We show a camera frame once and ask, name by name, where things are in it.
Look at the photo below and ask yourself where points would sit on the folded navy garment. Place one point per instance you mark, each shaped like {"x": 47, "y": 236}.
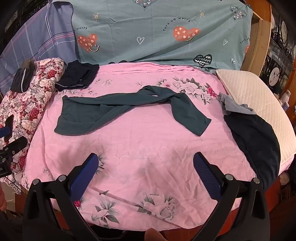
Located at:
{"x": 76, "y": 74}

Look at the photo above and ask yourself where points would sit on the teal heart print cloth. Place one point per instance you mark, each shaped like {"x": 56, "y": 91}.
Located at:
{"x": 150, "y": 41}

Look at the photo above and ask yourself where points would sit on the large navy garment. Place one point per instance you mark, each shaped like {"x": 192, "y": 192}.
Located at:
{"x": 254, "y": 143}

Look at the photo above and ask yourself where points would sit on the wooden bed headboard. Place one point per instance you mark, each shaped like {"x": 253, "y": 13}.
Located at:
{"x": 256, "y": 41}

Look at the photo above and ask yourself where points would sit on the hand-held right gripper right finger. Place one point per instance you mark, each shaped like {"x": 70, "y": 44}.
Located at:
{"x": 208, "y": 176}

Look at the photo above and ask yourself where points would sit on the grey garment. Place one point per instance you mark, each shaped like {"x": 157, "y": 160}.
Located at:
{"x": 231, "y": 104}

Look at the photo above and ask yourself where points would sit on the white decorative plate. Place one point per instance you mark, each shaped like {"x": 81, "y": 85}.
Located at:
{"x": 284, "y": 29}
{"x": 275, "y": 75}

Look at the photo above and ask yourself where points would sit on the dark display cabinet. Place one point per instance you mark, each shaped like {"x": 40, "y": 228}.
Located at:
{"x": 281, "y": 53}

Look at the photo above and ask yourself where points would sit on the red floral quilt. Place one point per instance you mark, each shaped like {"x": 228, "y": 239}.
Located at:
{"x": 34, "y": 97}

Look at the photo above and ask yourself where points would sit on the purple plaid cloth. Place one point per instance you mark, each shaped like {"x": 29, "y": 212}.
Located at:
{"x": 41, "y": 41}

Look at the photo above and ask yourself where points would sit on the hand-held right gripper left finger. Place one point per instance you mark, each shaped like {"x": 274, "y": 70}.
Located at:
{"x": 83, "y": 173}

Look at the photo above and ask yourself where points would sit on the dark teal pants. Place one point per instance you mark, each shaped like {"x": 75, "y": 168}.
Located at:
{"x": 81, "y": 115}

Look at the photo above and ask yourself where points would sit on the pink floral bedsheet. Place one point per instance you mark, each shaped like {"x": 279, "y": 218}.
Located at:
{"x": 138, "y": 150}

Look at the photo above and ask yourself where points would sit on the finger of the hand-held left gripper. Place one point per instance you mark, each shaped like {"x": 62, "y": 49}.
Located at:
{"x": 5, "y": 129}
{"x": 16, "y": 143}

